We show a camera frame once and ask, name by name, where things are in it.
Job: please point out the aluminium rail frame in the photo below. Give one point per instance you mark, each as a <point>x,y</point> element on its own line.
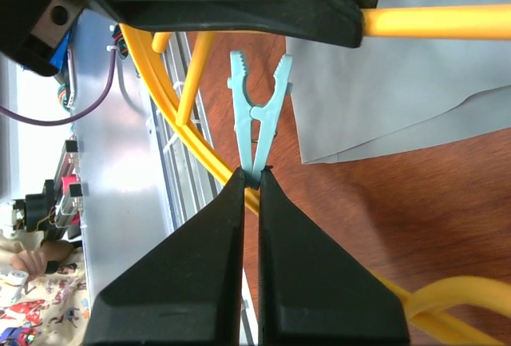
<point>139,182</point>

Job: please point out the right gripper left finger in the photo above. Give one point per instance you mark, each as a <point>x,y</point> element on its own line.
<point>188,289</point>

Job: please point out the light blue clothespin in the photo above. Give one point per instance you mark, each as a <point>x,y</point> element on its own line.
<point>256,125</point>

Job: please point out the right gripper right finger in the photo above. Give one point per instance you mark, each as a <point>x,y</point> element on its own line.
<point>311,290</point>

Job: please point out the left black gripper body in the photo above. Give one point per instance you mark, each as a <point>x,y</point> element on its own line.
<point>32,30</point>

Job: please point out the grey underwear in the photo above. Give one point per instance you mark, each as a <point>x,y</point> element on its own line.
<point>393,95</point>

